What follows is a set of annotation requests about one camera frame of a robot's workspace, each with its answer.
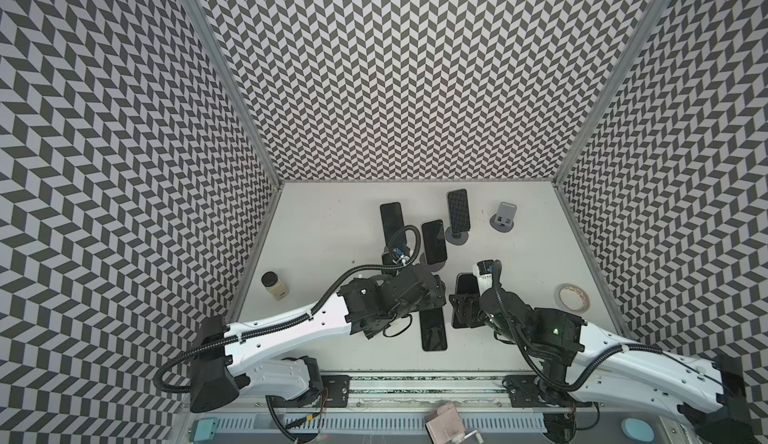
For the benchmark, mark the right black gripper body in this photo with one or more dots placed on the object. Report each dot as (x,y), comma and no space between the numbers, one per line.
(468,303)

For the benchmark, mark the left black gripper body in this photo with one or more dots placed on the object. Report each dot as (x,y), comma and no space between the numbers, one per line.
(429,303)

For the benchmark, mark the black phone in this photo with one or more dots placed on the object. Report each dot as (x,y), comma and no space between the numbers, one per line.
(459,213)
(432,330)
(392,221)
(434,242)
(466,284)

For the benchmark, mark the grey round phone stand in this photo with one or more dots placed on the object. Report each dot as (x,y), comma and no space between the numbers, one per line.
(503,220)

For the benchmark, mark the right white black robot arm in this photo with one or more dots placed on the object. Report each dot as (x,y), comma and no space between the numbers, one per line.
(576,361)

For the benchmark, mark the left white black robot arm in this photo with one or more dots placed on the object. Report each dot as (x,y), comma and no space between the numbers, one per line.
(228,359)

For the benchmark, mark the grey stand under middle phone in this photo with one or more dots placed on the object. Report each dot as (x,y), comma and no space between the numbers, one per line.
(435,265)

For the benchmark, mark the grey stand under phone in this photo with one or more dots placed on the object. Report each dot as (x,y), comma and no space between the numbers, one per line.
(456,238)
(435,265)

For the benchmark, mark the grey stand under back phone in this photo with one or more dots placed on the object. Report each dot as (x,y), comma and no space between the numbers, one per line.
(456,238)

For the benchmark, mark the tape roll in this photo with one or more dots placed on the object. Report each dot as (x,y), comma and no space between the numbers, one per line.
(572,298)

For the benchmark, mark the pink box at front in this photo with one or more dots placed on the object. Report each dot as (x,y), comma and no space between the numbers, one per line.
(444,425)

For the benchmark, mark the small jar with black lid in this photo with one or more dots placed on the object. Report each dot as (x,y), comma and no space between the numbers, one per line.
(274,286)

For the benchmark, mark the teal round object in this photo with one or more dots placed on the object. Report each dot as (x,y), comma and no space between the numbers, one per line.
(637,430)

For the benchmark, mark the teal square object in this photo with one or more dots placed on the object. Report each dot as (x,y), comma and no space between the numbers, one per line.
(203,430)

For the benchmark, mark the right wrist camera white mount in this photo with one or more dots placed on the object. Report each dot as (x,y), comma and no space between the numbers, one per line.
(484,274)

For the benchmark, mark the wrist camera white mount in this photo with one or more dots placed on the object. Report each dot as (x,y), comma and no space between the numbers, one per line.
(401,256)
(484,274)

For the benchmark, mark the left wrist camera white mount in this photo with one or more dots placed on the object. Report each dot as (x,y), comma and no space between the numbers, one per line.
(401,256)

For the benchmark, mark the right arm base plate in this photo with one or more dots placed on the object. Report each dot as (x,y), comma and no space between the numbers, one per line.
(525,391)

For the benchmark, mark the aluminium front rail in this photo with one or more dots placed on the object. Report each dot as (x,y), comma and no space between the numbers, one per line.
(420,393)

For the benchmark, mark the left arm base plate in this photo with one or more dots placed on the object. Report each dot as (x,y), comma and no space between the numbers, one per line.
(332,393)

